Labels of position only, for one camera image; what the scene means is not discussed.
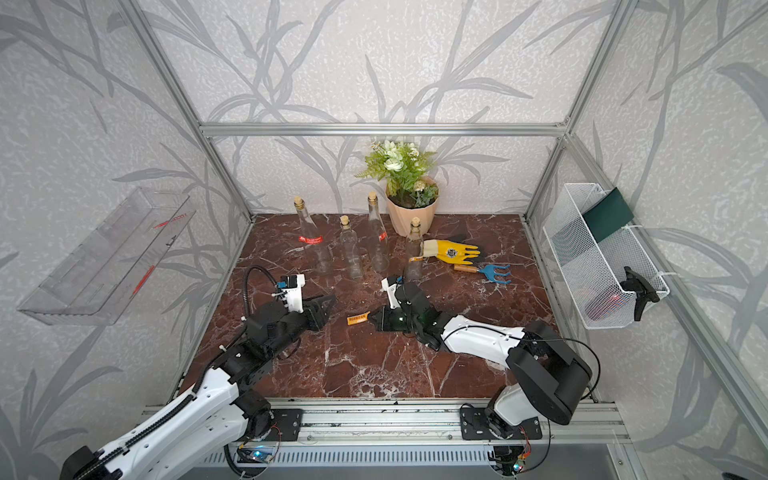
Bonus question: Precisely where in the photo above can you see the peeled gold label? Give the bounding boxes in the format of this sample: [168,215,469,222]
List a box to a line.
[347,312,370,326]

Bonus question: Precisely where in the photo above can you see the short glass bottle gold label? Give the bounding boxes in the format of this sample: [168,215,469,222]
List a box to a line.
[340,215,363,279]

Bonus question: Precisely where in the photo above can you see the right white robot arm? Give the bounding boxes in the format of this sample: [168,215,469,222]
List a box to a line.
[369,277,592,436]

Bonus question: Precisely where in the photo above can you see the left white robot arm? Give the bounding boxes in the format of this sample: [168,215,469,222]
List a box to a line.
[60,295,337,479]

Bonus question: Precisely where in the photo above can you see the tall slim glass bottle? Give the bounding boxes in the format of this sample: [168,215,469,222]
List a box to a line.
[368,191,389,273]

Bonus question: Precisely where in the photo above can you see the glass bottle with red label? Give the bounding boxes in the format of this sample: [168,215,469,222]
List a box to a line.
[294,196,333,275]

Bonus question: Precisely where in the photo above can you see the black spray bottle trigger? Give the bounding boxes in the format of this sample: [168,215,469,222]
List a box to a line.
[619,266,661,322]

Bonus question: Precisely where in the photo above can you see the yellow gardening glove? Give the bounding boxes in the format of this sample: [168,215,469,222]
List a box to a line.
[407,239,481,266]

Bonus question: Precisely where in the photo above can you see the blue hand rake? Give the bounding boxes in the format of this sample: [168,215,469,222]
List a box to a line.
[454,264,510,285]

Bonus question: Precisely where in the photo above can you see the pink flower pot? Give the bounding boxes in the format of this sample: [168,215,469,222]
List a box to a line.
[386,177,439,237]

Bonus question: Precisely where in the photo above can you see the green artificial plant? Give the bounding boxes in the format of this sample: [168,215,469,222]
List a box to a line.
[356,140,439,209]

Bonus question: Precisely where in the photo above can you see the dark green card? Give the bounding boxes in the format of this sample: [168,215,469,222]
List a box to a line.
[583,188,634,243]

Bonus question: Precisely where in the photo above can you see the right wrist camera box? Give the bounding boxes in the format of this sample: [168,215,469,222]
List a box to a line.
[381,275,403,310]

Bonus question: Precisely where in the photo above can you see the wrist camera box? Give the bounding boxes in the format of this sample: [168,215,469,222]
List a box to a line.
[274,274,306,313]
[381,275,403,310]

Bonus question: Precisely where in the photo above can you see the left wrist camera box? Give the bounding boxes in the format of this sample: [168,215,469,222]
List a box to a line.
[274,274,306,313]

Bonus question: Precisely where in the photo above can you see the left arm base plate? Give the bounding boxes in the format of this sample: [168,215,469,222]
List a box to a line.
[264,409,304,442]

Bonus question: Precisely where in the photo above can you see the aluminium front rail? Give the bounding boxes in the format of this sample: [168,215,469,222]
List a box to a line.
[137,398,631,448]

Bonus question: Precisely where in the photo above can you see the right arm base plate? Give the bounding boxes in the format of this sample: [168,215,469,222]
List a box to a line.
[458,403,543,441]

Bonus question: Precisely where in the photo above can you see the clear plastic wall shelf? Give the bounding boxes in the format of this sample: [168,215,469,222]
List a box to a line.
[18,187,196,326]

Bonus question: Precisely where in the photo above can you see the white mesh wall basket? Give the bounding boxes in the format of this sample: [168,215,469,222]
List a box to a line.
[543,183,670,330]

